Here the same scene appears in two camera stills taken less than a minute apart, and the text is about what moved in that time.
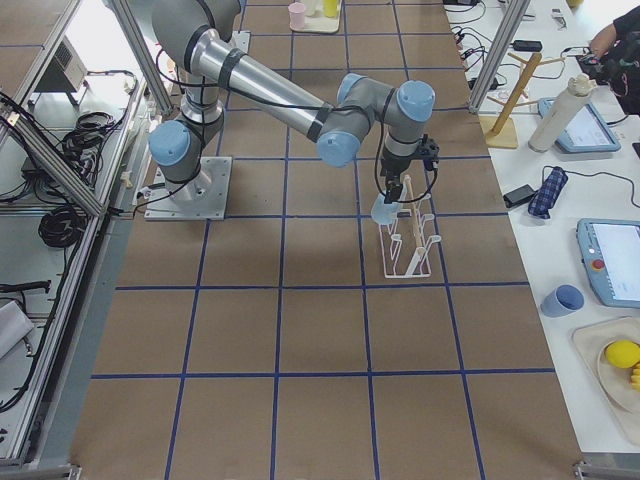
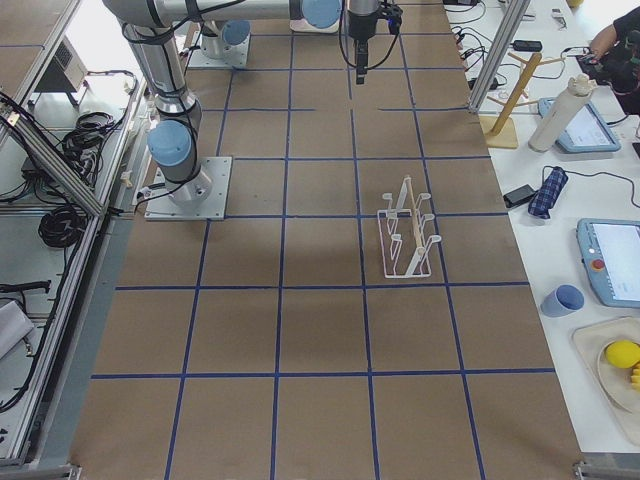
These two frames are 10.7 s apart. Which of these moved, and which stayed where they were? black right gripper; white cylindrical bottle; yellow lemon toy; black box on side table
Moved: black right gripper
Stayed: black box on side table; yellow lemon toy; white cylindrical bottle
